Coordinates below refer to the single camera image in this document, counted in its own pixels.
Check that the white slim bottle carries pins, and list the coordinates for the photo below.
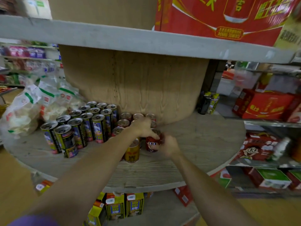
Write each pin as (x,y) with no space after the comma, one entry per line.
(279,148)

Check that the yellow green bottle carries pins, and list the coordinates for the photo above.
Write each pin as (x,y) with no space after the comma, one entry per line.
(213,103)

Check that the person's right hand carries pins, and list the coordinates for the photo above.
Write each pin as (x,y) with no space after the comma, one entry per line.
(170,147)

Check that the group of tall blue-yellow cans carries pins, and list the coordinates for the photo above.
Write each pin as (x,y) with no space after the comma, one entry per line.
(67,138)

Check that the red yellow-print carton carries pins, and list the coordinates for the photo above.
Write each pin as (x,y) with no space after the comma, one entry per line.
(263,104)

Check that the yellow red tall pack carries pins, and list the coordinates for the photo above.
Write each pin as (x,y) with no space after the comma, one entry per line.
(263,82)

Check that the round wooden shelf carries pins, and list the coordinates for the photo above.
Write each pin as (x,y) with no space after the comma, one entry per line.
(200,138)

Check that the black can by column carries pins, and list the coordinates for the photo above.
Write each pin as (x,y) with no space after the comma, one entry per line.
(204,103)

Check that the white red-print carton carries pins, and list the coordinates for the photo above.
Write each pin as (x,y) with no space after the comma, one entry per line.
(294,111)

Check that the small green-top box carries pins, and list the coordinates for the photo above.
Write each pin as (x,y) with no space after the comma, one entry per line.
(295,180)
(223,177)
(269,177)

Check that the red cartoon face carton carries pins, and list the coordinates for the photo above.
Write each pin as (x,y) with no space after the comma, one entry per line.
(256,148)

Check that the purple shirt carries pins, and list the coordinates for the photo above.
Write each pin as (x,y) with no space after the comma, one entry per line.
(33,221)

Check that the red and gold shelf cans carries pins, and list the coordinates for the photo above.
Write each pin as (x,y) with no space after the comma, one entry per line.
(131,155)

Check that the rows of colourful packets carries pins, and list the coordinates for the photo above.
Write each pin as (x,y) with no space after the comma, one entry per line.
(23,51)

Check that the row of yellow orange cartons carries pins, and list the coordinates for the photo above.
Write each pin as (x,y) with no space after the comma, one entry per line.
(115,207)

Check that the large red gift carton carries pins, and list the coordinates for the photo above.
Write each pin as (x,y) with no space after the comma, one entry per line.
(211,21)

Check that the person's left hand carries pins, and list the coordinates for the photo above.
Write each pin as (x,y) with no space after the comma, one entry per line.
(143,128)

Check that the person's right forearm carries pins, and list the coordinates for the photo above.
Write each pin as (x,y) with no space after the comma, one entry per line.
(211,193)

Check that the pack of orange bottles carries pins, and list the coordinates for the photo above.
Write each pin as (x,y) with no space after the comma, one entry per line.
(296,150)

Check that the white plastic bag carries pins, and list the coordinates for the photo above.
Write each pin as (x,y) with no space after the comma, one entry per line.
(35,7)

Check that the person's left forearm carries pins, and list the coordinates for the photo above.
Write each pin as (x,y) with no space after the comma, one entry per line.
(82,181)

